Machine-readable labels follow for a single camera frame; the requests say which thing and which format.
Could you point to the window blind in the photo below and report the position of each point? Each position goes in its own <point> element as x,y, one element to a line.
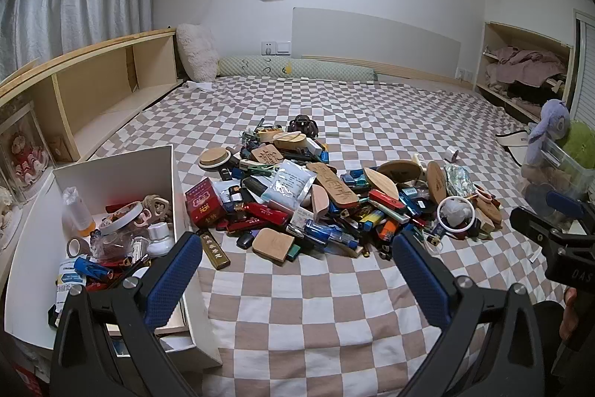
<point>585,67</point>

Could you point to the tan rounded wooden block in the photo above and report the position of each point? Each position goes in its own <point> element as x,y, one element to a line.
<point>273,244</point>

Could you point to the small glass bottle white label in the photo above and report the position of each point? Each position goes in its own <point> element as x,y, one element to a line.
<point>139,248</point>

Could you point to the green bolster pillow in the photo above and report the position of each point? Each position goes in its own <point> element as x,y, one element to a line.
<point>325,69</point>

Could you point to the white storage box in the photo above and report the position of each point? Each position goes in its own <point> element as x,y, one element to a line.
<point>116,173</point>

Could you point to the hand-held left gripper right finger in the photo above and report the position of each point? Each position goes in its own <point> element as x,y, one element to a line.
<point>418,280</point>

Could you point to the white doll display case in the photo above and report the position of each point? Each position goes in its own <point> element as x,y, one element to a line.
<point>7,211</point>

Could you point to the brown half-round wooden comb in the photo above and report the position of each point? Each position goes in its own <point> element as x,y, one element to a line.
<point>399,171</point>

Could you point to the checkered blanket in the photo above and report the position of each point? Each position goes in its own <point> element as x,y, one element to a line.
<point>302,322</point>

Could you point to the round wooden lid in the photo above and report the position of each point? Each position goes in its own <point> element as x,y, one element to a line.
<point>214,157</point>

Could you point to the small wooden box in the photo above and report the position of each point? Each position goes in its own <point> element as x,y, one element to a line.
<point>60,148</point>

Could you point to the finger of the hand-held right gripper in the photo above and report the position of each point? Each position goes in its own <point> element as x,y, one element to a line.
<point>532,222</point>
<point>561,200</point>

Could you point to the brown tape roll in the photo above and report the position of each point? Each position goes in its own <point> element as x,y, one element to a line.
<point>76,248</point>

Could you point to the long engraved wooden comb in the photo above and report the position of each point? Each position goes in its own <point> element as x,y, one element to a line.
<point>334,187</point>

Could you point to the wooden peg with green clip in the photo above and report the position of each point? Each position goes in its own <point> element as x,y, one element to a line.
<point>255,167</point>

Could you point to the white wall switch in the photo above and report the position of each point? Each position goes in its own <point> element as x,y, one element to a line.
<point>275,48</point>

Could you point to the person's right hand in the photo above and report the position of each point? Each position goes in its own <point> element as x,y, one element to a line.
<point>571,313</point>

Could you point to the shiny green foil packet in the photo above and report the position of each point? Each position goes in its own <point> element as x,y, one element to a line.
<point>459,178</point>

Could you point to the grey curtain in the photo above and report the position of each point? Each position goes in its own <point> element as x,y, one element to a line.
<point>69,15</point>

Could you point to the grey headboard panel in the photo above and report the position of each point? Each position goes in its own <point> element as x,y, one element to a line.
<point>372,39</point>

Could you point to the white wall socket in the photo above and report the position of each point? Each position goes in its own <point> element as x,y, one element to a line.
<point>463,75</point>

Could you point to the fluffy white pillow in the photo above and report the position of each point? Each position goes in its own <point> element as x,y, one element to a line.
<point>197,53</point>

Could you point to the pink clothes pile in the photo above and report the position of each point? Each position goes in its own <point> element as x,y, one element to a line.
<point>520,64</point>

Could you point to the white and blue card packet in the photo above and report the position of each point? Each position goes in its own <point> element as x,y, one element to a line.
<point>69,280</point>

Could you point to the small white roll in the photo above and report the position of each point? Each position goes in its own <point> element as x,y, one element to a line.
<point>451,154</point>

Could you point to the clear bottle with orange base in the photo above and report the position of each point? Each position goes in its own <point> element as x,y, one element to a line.
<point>78,215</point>

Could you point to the wooden bedside shelf unit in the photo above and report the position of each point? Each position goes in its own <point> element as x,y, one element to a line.
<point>93,85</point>

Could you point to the dark brown miniature handbag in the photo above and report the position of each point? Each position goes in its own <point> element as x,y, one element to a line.
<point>302,125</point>

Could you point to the white knob jar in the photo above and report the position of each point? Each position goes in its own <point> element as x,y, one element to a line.
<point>160,241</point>

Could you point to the green fluffy cushion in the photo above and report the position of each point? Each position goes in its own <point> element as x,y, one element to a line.
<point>581,141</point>

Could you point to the clear blue pens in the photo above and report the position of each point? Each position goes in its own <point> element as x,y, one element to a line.
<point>332,236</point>

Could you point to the white foil pouch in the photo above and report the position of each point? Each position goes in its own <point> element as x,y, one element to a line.
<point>290,185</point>

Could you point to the red doll display case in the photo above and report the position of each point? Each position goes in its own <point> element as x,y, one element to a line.
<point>23,155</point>

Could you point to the white visor cap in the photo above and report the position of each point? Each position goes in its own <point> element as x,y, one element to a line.
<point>513,143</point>

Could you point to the carved wooden comb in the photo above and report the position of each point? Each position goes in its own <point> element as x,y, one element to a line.
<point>267,154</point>

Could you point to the oval wooden brush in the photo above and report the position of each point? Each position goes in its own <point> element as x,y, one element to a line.
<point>437,183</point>

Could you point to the pile of assorted lighters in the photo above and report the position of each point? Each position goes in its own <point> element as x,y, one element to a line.
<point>372,218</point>

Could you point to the wooden closet shelf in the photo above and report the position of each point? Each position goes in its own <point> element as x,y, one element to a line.
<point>525,36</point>

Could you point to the white tape roll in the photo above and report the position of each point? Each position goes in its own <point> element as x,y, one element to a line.
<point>118,220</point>

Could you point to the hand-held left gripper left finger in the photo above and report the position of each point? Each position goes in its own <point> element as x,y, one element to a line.
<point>174,280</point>

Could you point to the gold bar-shaped item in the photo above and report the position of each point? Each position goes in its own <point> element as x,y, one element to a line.
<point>213,249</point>

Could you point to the plain tan wooden comb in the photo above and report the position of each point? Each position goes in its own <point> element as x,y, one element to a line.
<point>320,201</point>

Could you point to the purple plush toy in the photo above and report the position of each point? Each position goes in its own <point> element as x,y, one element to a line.
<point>553,120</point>

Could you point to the boat-shaped wooden comb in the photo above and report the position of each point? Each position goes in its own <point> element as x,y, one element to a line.
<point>382,183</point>

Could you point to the red cigarette box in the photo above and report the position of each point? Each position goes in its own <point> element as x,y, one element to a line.
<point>204,201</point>

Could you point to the clear plastic bin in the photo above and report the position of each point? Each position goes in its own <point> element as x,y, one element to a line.
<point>551,173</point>

